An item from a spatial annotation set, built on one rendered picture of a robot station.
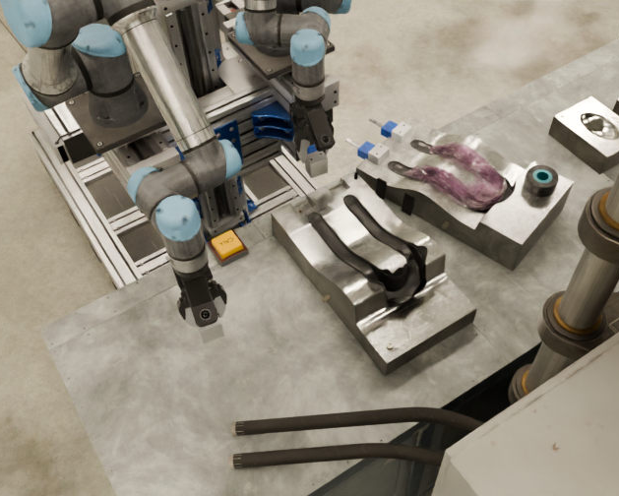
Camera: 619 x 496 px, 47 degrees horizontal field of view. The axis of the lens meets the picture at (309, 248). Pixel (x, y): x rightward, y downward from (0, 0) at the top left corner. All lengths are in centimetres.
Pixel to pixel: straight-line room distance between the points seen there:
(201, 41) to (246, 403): 98
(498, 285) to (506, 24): 241
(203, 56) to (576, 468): 152
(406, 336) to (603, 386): 76
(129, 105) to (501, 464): 133
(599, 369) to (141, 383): 107
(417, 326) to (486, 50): 238
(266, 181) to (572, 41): 189
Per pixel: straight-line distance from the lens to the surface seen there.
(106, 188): 292
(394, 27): 393
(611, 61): 252
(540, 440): 88
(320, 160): 182
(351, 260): 169
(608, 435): 90
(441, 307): 167
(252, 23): 172
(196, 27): 198
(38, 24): 136
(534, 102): 229
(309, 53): 160
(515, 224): 179
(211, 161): 139
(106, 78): 180
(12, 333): 289
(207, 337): 156
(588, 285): 109
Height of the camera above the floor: 225
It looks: 52 degrees down
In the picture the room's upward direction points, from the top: 3 degrees counter-clockwise
